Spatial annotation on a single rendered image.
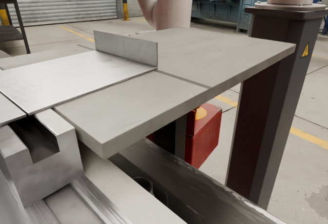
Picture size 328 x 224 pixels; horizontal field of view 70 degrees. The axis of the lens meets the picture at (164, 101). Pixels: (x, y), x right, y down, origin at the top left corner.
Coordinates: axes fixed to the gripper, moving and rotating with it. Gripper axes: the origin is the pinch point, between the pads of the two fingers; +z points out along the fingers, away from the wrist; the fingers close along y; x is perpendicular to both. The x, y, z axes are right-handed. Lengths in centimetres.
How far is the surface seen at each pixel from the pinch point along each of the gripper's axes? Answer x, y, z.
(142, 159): -18.3, -33.7, -9.8
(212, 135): -15.2, -2.1, 2.8
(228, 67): -26.6, -32.8, -22.4
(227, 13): 194, 557, -15
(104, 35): -15.3, -36.1, -24.0
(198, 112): -11.5, -3.8, -3.0
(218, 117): -15.2, 0.1, -1.5
